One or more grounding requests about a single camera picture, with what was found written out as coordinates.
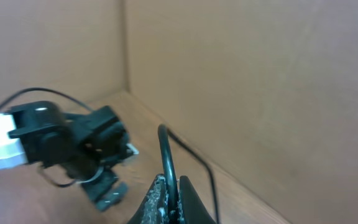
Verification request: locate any left camera cable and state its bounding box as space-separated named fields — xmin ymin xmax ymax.
xmin=0 ymin=86 xmax=94 ymax=124

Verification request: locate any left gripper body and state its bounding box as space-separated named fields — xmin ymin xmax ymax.
xmin=80 ymin=169 xmax=128 ymax=212

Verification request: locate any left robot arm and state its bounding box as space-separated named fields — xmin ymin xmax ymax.
xmin=6 ymin=101 xmax=133 ymax=212

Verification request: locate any cardboard box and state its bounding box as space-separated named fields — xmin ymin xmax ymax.
xmin=0 ymin=1 xmax=358 ymax=223

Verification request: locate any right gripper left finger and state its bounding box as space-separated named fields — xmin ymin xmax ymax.
xmin=127 ymin=174 xmax=168 ymax=224

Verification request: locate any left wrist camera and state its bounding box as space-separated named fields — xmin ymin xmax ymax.
xmin=126 ymin=143 xmax=139 ymax=157

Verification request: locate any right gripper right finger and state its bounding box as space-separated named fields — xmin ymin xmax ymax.
xmin=178 ymin=175 xmax=218 ymax=224

